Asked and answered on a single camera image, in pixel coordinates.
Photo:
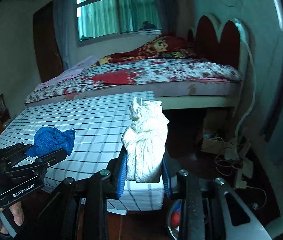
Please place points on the blue grey curtain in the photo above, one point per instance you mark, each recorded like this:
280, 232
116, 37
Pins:
60, 17

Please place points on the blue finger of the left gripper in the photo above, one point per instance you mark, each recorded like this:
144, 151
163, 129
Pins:
42, 164
14, 154

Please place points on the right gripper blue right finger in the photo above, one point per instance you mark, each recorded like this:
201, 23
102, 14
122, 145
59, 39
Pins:
166, 173

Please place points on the red heart headboard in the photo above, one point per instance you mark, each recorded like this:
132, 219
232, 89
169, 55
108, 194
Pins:
224, 42

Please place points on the brown wooden door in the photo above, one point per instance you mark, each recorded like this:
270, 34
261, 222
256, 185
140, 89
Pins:
48, 59

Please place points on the white power strip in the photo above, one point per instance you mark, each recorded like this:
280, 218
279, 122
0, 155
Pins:
247, 171

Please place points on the red plastic bag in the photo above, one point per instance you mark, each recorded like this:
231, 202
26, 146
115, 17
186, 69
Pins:
175, 219

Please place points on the blue cloth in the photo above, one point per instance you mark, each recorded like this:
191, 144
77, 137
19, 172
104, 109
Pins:
47, 140

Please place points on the red patterned blanket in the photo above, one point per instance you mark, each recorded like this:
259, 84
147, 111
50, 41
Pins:
162, 46

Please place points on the bed with floral sheet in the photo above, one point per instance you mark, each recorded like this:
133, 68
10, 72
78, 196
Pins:
140, 72

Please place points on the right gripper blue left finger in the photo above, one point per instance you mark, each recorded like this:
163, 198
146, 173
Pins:
121, 173

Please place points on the white tissue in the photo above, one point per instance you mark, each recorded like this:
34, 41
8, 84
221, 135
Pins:
144, 141

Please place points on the person's left hand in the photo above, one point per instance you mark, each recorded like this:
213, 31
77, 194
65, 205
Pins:
18, 216

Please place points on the black trash bin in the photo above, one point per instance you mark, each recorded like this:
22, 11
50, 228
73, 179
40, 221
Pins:
173, 232

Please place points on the white grid tablecloth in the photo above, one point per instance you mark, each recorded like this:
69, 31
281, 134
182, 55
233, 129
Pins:
99, 124

